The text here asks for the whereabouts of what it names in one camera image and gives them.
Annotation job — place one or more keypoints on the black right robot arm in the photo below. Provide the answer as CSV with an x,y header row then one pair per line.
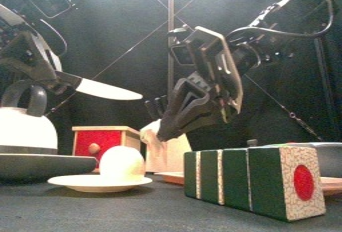
x,y
250,56

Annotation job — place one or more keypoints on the white toy egg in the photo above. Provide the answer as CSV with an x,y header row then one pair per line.
x,y
122,163

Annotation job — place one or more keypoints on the white cloth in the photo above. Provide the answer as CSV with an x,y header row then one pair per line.
x,y
171,156

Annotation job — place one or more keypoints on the black cloth backdrop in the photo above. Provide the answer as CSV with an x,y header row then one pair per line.
x,y
285,116

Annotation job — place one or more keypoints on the red wooden drawer box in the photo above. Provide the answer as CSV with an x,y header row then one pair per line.
x,y
95,141

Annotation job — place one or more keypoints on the green sushi roll toy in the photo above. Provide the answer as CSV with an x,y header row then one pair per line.
x,y
267,182

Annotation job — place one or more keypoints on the grey metal pan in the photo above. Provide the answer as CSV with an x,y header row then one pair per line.
x,y
327,159

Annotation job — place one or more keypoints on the black toy stove plate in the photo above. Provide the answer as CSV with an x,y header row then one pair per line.
x,y
40,166

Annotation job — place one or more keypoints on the white round plate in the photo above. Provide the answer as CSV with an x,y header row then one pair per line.
x,y
80,182

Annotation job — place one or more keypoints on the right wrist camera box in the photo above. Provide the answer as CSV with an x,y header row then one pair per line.
x,y
182,54

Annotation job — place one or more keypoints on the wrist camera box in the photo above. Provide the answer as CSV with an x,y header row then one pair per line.
x,y
182,54
49,0

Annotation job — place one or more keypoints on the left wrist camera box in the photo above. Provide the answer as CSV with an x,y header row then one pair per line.
x,y
49,0

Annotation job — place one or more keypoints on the vertical metal frame post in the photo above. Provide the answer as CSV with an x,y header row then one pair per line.
x,y
171,6

